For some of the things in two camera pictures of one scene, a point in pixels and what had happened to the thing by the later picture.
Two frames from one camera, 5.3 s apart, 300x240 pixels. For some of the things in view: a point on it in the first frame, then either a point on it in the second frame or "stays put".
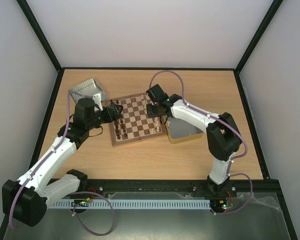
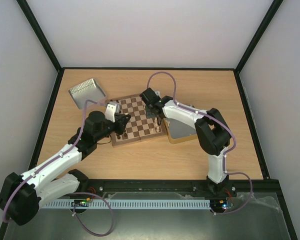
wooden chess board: [133, 124] stays put
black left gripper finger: [116, 109] -> [123, 118]
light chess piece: [156, 120] stays put
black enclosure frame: [276, 186] stays put
